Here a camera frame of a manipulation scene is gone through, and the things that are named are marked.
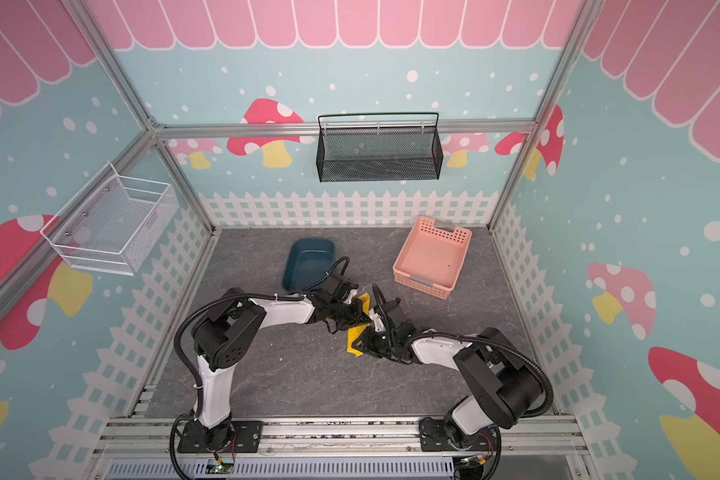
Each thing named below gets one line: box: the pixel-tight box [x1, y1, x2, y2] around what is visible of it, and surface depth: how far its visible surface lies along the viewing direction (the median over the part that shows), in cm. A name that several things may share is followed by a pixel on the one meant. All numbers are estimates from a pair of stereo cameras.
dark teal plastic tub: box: [282, 238, 336, 293], surface depth 111 cm
